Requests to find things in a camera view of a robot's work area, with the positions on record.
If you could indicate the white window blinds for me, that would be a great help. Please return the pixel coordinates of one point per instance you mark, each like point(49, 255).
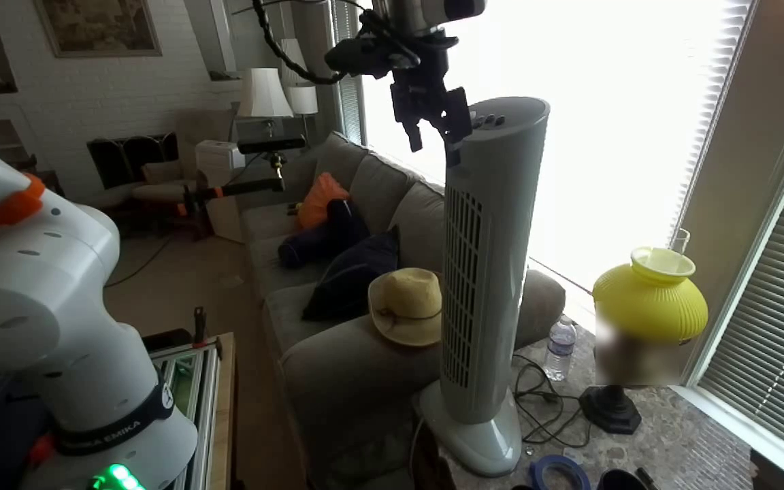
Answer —
point(719, 111)
point(773, 335)

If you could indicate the white rounded device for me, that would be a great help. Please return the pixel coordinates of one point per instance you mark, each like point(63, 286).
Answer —
point(218, 161)

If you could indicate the white tower air filter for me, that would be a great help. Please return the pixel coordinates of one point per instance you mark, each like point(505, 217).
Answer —
point(489, 273)

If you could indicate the tan straw hat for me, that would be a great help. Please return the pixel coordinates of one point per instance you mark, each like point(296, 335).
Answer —
point(406, 303)

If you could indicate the orange cushion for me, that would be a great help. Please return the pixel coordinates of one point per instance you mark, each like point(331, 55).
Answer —
point(319, 203)

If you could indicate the framed wall picture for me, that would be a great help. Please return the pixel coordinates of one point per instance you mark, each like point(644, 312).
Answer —
point(97, 25)

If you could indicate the dark blue blanket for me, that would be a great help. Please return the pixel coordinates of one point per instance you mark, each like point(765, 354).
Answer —
point(315, 243)

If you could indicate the wooden side table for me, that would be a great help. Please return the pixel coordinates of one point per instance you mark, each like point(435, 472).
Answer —
point(225, 417)

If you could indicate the clear plastic water bottle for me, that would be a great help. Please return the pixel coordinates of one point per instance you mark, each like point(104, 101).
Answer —
point(558, 344)

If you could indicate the small white shade table lamp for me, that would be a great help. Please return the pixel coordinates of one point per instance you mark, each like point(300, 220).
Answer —
point(303, 100)

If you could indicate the yellow glass oil lamp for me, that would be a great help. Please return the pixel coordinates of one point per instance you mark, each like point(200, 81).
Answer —
point(651, 303)

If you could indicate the small dark bottle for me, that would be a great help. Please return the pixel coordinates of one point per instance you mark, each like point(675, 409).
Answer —
point(200, 326)

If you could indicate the large white shade table lamp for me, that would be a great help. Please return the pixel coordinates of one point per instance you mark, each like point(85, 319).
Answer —
point(263, 97)

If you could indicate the small black object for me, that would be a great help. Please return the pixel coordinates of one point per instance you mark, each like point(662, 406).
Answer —
point(624, 480)

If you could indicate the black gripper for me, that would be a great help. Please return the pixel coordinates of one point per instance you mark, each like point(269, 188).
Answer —
point(429, 97)

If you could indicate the large dark blue pillow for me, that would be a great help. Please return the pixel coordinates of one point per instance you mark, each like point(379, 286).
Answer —
point(353, 282)

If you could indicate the dark armchair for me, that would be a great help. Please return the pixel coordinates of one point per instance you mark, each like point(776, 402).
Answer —
point(130, 160)

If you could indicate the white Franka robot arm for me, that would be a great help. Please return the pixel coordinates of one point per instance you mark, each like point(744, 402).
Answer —
point(47, 300)

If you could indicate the grey fabric sofa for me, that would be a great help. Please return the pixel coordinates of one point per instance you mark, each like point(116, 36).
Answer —
point(354, 371)

